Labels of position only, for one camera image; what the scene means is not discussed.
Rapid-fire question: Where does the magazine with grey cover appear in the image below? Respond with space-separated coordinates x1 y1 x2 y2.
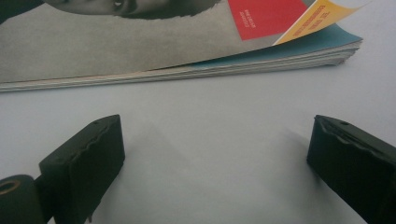
0 0 373 93

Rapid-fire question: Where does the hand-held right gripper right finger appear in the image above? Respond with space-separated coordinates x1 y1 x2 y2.
306 114 396 224

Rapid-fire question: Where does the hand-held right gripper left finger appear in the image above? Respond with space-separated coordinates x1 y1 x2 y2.
35 114 126 224

